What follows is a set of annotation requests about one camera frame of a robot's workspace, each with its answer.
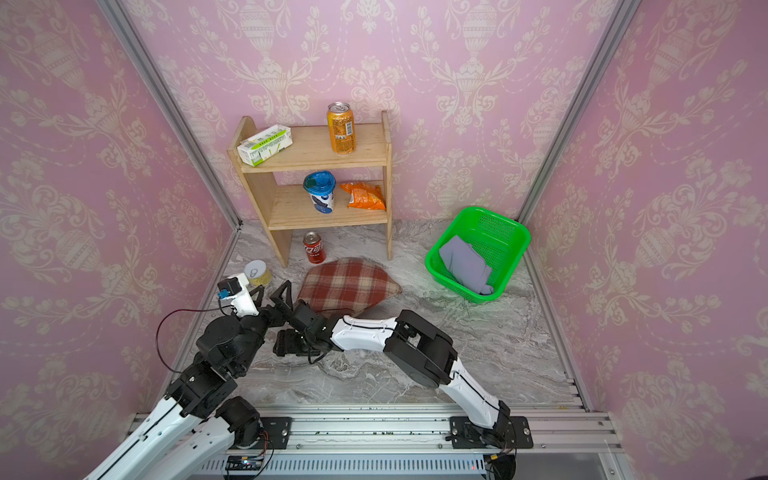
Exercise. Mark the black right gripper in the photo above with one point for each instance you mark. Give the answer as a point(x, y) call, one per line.
point(285, 343)

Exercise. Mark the red plaid skirt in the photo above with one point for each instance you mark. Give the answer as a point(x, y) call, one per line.
point(348, 285)

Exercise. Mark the lavender skirt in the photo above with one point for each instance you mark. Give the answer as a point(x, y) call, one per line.
point(468, 268)

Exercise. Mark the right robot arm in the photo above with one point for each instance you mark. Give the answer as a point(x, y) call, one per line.
point(421, 350)

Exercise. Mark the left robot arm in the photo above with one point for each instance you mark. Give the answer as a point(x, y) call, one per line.
point(198, 416)

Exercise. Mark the yellow white can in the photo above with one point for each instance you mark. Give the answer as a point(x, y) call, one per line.
point(258, 273)

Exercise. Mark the red cola can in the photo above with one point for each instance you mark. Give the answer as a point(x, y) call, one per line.
point(314, 247)

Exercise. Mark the wooden two-tier shelf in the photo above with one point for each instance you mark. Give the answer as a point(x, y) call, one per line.
point(296, 190)

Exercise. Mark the small black circuit board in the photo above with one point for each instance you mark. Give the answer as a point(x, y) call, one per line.
point(243, 464)

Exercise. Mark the orange snack bag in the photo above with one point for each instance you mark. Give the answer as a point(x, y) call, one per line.
point(364, 195)

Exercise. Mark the white green tissue box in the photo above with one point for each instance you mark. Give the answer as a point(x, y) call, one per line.
point(260, 147)

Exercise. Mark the orange drink can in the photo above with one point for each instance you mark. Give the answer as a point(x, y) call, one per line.
point(340, 120)

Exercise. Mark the green plastic perforated basket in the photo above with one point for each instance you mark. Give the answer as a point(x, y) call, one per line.
point(497, 240)

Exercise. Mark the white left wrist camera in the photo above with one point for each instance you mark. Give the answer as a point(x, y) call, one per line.
point(235, 292)

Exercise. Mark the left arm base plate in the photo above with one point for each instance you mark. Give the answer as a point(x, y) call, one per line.
point(267, 433)

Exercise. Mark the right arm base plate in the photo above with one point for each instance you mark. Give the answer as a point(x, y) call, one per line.
point(514, 433)

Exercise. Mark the aluminium mounting rail frame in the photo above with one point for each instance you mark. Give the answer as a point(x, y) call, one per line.
point(408, 441)

